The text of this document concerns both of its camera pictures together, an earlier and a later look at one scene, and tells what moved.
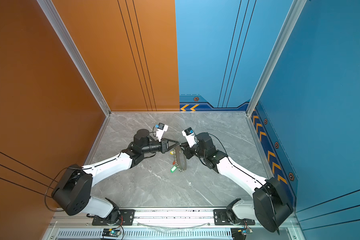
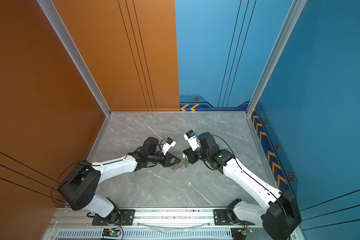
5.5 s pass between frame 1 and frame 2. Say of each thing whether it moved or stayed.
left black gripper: moved
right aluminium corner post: stayed
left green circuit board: stayed
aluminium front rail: stayed
